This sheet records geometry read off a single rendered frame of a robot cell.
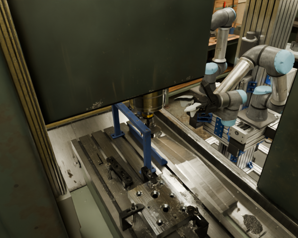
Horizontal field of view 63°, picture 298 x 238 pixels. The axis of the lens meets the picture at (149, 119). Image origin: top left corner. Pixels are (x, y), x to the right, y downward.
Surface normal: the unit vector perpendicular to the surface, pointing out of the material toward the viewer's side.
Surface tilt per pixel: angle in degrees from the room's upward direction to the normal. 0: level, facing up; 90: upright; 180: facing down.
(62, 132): 24
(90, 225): 0
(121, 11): 90
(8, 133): 90
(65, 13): 90
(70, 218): 90
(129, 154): 0
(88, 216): 0
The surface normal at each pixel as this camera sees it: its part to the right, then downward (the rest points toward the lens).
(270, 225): -0.27, -0.70
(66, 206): 0.52, 0.47
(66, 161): 0.18, -0.55
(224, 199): 0.06, -0.75
